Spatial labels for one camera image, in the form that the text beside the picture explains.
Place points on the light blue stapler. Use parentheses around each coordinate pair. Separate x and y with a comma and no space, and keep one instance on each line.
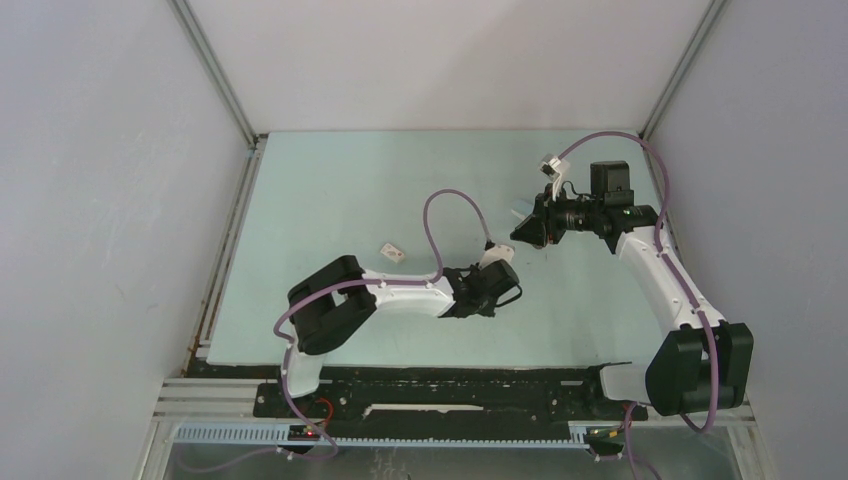
(522,209)

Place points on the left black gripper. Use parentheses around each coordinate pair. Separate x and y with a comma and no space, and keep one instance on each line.
(488,309)

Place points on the white staple box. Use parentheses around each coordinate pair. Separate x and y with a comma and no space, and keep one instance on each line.
(392,253)

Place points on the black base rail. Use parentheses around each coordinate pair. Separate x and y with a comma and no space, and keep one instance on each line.
(372,404)

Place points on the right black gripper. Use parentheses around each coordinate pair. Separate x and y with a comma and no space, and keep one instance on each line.
(533,230)

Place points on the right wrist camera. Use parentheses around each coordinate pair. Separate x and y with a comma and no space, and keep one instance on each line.
(556,170)

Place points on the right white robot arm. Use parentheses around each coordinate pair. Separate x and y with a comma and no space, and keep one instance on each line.
(704,360)

